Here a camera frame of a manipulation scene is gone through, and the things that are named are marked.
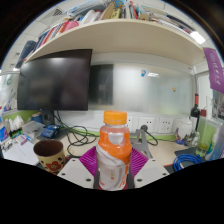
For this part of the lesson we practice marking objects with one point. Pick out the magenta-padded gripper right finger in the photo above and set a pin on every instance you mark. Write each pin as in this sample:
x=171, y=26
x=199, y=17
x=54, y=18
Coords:
x=150, y=171

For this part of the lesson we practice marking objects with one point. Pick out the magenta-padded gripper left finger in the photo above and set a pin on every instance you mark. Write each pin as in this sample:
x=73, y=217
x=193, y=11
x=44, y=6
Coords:
x=77, y=171

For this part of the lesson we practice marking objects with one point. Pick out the orange-capped drink bottle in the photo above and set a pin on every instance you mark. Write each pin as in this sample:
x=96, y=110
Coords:
x=113, y=150

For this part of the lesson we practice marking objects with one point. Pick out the black desk mat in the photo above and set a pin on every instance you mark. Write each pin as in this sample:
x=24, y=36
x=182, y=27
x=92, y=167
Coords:
x=67, y=162

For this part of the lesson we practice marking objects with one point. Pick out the grey metal laptop stand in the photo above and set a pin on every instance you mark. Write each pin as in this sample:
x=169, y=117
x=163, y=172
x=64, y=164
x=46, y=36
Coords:
x=141, y=143

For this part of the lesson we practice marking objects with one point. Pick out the patterned brown mug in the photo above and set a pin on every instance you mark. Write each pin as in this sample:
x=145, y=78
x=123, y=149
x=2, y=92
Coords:
x=50, y=160

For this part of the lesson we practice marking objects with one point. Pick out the dark blue mouse pad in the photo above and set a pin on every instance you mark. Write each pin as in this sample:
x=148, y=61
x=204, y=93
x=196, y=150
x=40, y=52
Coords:
x=186, y=151

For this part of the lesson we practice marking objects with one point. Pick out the blue electronic device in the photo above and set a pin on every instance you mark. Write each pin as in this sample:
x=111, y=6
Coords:
x=50, y=131

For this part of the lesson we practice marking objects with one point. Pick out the white jar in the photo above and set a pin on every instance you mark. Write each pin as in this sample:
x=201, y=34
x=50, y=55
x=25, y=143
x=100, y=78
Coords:
x=184, y=128

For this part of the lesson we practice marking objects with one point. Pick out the clear plastic box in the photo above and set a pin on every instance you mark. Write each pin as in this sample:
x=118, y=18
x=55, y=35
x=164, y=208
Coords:
x=31, y=128

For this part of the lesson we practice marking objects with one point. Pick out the green translucent cup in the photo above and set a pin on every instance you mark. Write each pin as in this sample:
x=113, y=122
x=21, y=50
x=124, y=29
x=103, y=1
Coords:
x=206, y=136

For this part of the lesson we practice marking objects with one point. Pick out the dark wine bottle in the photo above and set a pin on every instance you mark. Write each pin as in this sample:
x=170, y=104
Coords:
x=195, y=113

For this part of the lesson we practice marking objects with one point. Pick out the white tissue pack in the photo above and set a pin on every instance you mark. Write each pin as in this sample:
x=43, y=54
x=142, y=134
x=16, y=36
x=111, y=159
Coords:
x=15, y=124

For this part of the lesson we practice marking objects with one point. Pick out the black computer monitor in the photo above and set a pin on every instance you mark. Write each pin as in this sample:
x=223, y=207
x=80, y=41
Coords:
x=55, y=80

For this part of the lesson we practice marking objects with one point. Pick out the purple hanging pennant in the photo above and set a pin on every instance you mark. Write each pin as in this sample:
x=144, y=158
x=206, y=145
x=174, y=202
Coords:
x=215, y=70

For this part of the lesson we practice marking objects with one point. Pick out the wooden shelf with books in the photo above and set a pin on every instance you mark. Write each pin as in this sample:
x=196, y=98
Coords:
x=116, y=35

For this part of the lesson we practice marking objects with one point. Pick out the white wall outlet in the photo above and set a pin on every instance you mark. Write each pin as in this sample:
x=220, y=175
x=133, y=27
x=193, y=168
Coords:
x=165, y=125
x=129, y=122
x=146, y=124

